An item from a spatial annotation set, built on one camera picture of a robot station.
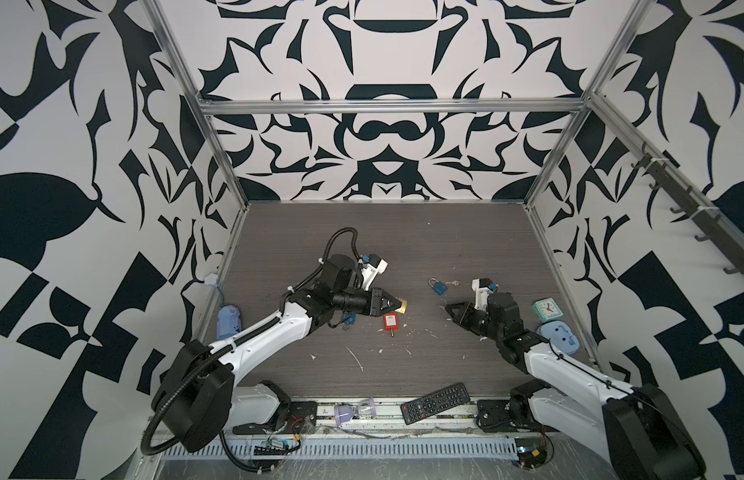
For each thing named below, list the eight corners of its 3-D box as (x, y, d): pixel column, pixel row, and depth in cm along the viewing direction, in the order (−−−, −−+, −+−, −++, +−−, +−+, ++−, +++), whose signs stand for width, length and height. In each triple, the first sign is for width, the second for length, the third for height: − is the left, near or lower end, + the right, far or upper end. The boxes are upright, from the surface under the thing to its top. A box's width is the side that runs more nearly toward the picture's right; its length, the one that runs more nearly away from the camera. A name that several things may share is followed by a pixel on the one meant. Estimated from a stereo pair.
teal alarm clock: (540, 323, 91) (544, 319, 90) (529, 305, 95) (532, 301, 93) (561, 318, 92) (564, 314, 91) (549, 300, 96) (552, 297, 94)
